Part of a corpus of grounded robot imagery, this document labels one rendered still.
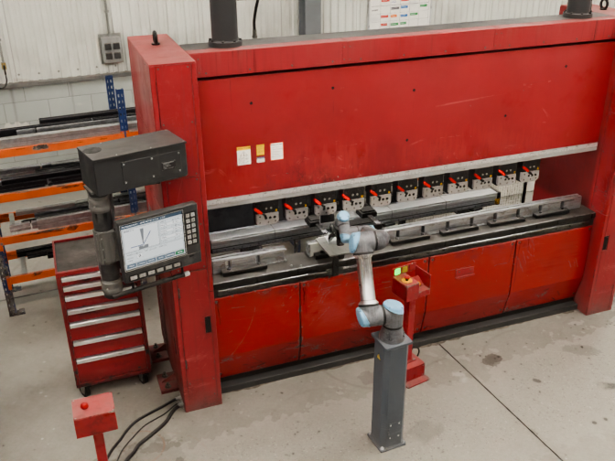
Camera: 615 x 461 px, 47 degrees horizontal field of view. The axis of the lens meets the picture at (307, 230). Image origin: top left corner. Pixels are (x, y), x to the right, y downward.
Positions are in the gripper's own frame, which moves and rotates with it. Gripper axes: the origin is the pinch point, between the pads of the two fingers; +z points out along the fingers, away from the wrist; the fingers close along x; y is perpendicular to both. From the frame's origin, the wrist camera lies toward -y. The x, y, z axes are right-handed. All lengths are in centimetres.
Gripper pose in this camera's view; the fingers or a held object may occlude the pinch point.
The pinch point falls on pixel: (334, 241)
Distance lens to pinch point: 468.3
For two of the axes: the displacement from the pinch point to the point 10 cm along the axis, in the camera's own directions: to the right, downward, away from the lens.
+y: -1.9, -9.0, 3.9
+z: -1.5, 4.2, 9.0
